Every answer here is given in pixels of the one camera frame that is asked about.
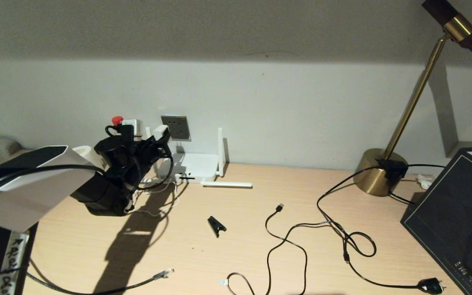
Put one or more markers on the plastic bottle with red cap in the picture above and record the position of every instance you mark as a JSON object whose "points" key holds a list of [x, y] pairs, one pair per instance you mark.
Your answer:
{"points": [[117, 120]]}

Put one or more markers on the brass desk lamp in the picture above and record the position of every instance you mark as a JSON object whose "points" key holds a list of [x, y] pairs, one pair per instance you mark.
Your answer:
{"points": [[367, 176]]}

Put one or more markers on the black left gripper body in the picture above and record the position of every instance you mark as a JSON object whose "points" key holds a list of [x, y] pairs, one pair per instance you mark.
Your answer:
{"points": [[125, 159]]}

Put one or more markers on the black lamp switch box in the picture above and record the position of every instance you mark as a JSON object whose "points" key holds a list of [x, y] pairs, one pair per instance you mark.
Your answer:
{"points": [[393, 169]]}

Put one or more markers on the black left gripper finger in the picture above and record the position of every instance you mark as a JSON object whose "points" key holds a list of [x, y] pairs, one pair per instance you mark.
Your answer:
{"points": [[164, 148], [153, 145]]}

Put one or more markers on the dark gift bag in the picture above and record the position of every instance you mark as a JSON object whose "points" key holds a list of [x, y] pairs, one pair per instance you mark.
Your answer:
{"points": [[445, 205]]}

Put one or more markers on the white cup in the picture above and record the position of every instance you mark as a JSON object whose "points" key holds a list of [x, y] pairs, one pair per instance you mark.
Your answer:
{"points": [[86, 155]]}

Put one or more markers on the small black clip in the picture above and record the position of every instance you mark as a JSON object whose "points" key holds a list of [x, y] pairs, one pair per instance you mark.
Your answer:
{"points": [[215, 224]]}

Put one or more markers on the white router with antennas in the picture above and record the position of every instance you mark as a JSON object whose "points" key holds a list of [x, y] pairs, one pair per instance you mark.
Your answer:
{"points": [[197, 166]]}

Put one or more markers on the white power adapter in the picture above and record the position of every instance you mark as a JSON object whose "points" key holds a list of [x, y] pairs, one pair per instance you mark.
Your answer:
{"points": [[160, 132]]}

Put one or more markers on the grey wall socket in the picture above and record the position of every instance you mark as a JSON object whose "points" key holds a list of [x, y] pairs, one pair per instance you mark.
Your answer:
{"points": [[178, 128]]}

